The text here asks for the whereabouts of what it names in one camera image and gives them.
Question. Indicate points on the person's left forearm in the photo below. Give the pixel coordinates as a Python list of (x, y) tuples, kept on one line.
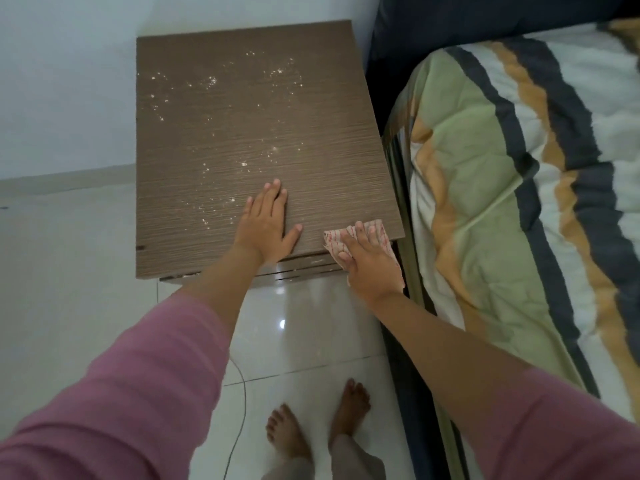
[(210, 299)]

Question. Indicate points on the person's left thumb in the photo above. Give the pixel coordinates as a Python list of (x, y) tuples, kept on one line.
[(294, 234)]

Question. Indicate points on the person's left middle finger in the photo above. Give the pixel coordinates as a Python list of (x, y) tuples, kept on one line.
[(273, 197)]

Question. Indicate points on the person's right forearm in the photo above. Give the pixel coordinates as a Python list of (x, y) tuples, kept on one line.
[(450, 364)]

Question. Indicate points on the person's left hand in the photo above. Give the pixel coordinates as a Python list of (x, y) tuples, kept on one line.
[(264, 234)]

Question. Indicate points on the person's right hand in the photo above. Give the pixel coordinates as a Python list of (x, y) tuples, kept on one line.
[(372, 272)]

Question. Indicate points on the gold metal bed frame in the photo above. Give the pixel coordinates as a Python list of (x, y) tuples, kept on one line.
[(405, 254)]

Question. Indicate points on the white red patterned cleaning cloth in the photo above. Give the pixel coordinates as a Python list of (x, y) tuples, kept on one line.
[(387, 239)]

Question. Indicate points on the brown wooden nightstand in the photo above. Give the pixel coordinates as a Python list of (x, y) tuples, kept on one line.
[(260, 134)]

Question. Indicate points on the person's right middle finger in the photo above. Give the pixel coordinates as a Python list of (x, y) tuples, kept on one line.
[(361, 233)]

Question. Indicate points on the person's right thumb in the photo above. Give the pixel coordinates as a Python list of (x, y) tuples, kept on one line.
[(343, 256)]

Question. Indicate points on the person's left foot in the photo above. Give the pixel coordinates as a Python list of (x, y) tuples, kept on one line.
[(286, 434)]

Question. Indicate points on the dark navy mattress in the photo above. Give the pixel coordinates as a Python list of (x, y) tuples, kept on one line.
[(450, 24)]

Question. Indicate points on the striped quilted blanket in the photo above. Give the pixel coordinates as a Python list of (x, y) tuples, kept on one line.
[(525, 194)]

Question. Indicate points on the person's foot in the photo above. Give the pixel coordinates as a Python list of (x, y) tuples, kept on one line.
[(350, 409), (286, 434)]

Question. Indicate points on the scattered white crumbs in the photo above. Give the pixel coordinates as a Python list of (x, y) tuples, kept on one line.
[(240, 162)]

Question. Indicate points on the person's left little finger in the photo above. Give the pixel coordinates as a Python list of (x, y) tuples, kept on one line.
[(249, 207)]

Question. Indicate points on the person's right foot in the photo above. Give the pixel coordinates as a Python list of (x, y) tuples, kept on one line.
[(350, 409)]

